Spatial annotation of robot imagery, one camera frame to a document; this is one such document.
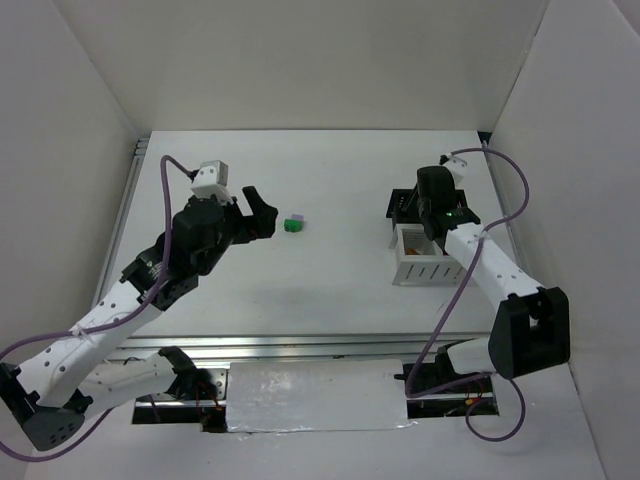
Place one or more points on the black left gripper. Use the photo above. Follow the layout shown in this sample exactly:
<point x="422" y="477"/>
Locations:
<point x="242" y="220"/>

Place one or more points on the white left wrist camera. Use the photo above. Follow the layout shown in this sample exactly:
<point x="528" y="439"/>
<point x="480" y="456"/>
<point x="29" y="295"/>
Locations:
<point x="211" y="180"/>

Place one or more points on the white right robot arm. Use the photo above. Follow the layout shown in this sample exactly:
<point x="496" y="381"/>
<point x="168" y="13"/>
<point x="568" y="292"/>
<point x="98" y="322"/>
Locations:
<point x="531" y="329"/>

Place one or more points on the aluminium rail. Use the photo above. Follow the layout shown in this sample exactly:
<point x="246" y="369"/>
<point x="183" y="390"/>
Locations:
<point x="273" y="348"/>
<point x="139" y="153"/>

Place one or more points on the green curved lego brick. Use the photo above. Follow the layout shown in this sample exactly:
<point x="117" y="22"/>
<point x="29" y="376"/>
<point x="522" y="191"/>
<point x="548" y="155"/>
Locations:
<point x="293" y="225"/>

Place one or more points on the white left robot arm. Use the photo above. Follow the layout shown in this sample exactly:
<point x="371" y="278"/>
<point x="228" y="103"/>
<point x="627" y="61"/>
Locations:
<point x="52" y="394"/>

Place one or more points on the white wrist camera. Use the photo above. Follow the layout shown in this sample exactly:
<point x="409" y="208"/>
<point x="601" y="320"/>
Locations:
<point x="211" y="180"/>
<point x="457" y="167"/>

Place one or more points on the aluminium front rail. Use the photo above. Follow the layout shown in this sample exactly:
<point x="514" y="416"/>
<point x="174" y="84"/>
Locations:
<point x="273" y="348"/>

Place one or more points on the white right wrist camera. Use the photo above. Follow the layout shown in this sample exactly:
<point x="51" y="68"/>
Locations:
<point x="457" y="167"/>

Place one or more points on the aluminium left side rail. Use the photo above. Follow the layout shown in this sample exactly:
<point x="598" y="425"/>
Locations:
<point x="139" y="153"/>

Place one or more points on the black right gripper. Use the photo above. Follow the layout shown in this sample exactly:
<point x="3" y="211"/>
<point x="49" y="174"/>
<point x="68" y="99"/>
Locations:
<point x="400" y="211"/>

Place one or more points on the white slotted container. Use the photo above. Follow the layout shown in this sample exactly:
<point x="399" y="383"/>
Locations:
<point x="433" y="268"/>

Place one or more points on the white taped cover panel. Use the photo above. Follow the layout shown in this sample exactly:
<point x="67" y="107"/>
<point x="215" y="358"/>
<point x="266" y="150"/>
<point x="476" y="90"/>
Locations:
<point x="315" y="396"/>

